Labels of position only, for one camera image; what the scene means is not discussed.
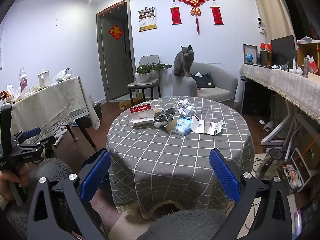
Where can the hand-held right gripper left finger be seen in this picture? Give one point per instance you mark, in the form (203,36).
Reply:
(96,173)

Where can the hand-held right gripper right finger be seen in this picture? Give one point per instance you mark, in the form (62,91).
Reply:
(223,175)

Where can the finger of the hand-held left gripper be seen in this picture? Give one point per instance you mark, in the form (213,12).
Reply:
(46,142)
(32,131)

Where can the white cardboard box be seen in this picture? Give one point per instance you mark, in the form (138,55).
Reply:
(213,127)

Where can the white card packaging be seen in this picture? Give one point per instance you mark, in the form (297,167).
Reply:
(197,126)

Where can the plastic bottles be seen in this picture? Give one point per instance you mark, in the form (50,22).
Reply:
(182,128)

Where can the brown tape roll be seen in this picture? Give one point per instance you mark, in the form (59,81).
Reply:
(170,126)

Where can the white paper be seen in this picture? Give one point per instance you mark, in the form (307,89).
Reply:
(188,111)

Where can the red and white card package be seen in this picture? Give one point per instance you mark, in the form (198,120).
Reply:
(142,116)

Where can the silver wrapper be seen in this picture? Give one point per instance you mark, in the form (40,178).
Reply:
(183,103)

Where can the black and white device box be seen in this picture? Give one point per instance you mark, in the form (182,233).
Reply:
(163,118)

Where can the small brown cardboard tube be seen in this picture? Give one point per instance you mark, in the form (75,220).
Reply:
(156,110)

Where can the person's left hand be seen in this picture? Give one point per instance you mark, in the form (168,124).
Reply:
(11,177)

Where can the metal tube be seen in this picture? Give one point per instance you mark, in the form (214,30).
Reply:
(58,140)

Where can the person's grey fleece left leg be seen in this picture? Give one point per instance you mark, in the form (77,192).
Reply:
(55,170)

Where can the person's grey fleece leg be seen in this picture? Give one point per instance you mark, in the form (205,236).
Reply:
(55,170)
(190,226)

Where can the dining table beige tablecloth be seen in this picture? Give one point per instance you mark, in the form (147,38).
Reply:
(50,105)

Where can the crumpled clear plastic bag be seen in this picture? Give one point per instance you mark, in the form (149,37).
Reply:
(13,92)

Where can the glass electric kettle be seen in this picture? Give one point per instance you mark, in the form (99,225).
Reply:
(267,165)

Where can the clear bottle purple label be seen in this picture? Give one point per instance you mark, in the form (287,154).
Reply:
(23,82)

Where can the round table grey checkered tablecloth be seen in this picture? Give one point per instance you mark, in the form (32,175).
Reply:
(175,152)

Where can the white pitcher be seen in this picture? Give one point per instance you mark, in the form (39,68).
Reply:
(43,78)

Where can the beige floor mat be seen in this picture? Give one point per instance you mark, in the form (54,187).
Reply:
(125,223)

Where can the person's grey fleece right leg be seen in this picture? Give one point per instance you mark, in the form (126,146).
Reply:
(190,226)

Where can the white plastic bag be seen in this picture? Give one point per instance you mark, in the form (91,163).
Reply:
(61,76)

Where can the flat cardboard box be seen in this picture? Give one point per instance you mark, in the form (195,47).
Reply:
(127,104)

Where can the white power strip box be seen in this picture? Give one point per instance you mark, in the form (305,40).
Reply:
(300,170)

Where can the grey armchair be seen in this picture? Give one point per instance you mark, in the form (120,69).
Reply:
(220,92)

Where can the black handbag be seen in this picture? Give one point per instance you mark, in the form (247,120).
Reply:
(204,81)

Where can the grey dining chair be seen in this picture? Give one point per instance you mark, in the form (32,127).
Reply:
(147,86)

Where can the grey door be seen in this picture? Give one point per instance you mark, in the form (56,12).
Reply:
(116,65)

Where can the potted plant white pot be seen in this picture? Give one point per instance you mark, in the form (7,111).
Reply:
(143,76)
(160,67)

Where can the long desk beige cloth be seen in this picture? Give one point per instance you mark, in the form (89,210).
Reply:
(282,82)

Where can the grey cat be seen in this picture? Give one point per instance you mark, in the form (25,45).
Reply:
(182,62)

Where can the small blue globe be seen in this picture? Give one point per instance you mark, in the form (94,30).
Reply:
(249,57)

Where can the red diamond door decoration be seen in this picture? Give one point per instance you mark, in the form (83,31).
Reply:
(115,32)

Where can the small red flags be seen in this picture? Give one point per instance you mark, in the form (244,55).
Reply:
(265,46)

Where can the black monitor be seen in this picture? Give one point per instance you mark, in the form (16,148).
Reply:
(282,50)

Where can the red hanging scroll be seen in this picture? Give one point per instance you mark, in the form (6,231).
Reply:
(175,15)
(216,15)

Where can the beige curtain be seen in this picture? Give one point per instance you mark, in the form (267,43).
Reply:
(272,12)

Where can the picture frame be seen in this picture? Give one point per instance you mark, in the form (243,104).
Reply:
(248,48)

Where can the white security camera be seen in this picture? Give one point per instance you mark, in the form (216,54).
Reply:
(261,25)

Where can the wall calendar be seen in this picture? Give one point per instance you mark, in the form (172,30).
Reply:
(147,20)

